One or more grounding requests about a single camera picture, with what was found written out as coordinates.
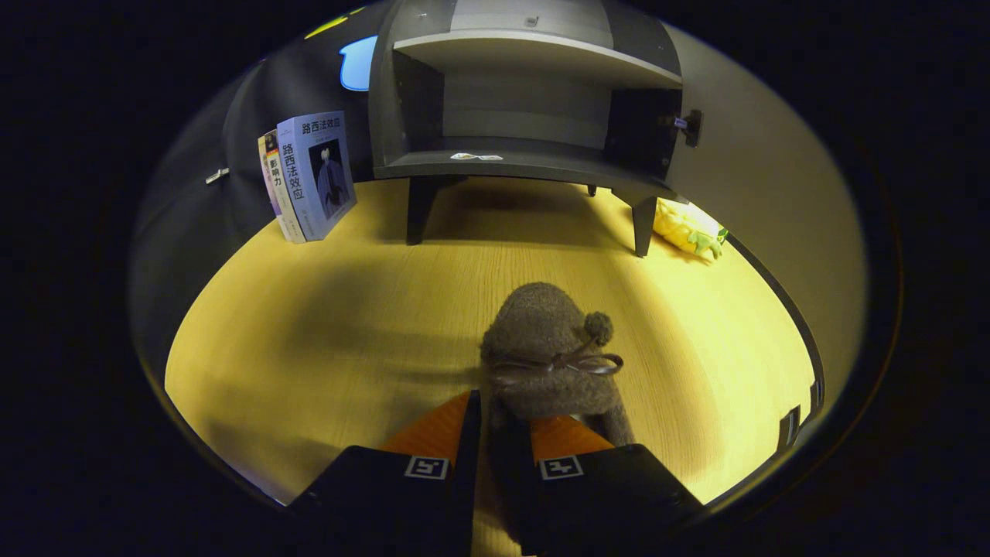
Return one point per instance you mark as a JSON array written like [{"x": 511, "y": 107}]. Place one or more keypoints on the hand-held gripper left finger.
[{"x": 464, "y": 495}]

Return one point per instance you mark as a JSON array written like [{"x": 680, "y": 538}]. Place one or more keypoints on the black backdrop cloth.
[{"x": 193, "y": 209}]

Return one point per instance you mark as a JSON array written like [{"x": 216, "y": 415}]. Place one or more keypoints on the grey shoe cabinet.
[{"x": 541, "y": 166}]

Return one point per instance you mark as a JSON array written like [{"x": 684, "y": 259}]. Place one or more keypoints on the grey cabinet shelf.
[{"x": 526, "y": 54}]

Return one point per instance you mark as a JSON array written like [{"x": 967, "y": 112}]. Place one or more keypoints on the metal door hinge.
[{"x": 691, "y": 128}]

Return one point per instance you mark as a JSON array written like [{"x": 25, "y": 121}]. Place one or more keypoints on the silver clip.
[{"x": 217, "y": 175}]

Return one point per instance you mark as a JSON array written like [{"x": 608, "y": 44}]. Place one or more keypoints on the pale paperback book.
[
  {"x": 277, "y": 182},
  {"x": 263, "y": 162}
]

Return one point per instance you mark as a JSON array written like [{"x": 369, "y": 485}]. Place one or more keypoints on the yellow plush toy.
[{"x": 681, "y": 224}]

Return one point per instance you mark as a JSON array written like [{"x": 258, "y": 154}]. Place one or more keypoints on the brown fuzzy shoe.
[{"x": 541, "y": 317}]

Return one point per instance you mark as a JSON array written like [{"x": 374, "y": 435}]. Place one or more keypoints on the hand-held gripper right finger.
[{"x": 611, "y": 487}]

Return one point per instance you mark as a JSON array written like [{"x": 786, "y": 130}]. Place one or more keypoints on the lavender paperback book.
[{"x": 325, "y": 170}]

